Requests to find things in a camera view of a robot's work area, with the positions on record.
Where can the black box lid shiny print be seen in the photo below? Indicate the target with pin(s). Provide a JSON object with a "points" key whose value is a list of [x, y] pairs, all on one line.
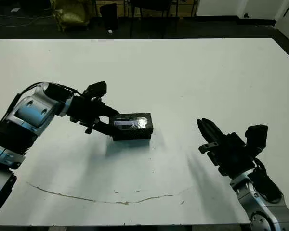
{"points": [[144, 118]]}

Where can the wooden shipping crate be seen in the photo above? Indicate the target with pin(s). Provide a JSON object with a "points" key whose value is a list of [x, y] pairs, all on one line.
{"points": [[186, 9], [122, 9]]}

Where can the white paper sheet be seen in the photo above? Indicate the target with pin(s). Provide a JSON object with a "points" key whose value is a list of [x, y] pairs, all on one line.
{"points": [[15, 9]]}

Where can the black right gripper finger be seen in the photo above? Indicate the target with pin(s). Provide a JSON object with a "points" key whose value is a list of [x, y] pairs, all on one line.
{"points": [[207, 134], [216, 132]]}

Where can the black box with white insert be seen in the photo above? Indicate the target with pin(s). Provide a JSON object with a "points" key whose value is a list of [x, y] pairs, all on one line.
{"points": [[132, 138]]}

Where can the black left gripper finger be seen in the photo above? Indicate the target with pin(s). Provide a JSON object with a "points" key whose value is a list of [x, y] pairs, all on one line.
{"points": [[104, 126], [109, 110]]}

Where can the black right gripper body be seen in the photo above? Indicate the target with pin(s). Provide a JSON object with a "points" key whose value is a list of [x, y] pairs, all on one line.
{"points": [[233, 156]]}

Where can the yellow-green plastic bag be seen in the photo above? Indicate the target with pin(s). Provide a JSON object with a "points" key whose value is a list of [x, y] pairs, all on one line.
{"points": [[69, 14]]}

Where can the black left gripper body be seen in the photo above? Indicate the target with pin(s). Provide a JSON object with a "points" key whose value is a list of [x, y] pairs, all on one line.
{"points": [[84, 110]]}

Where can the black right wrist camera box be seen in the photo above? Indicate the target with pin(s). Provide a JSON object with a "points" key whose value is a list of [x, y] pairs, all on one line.
{"points": [[256, 137]]}

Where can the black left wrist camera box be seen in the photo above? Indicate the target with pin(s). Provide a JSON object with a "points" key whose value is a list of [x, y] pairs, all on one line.
{"points": [[96, 89]]}

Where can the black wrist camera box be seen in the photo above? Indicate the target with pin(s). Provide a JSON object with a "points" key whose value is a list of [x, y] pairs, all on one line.
{"points": [[256, 137], [96, 89]]}

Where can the black round door stop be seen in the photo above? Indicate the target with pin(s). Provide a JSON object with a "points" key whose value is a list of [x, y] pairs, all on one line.
{"points": [[246, 16]]}

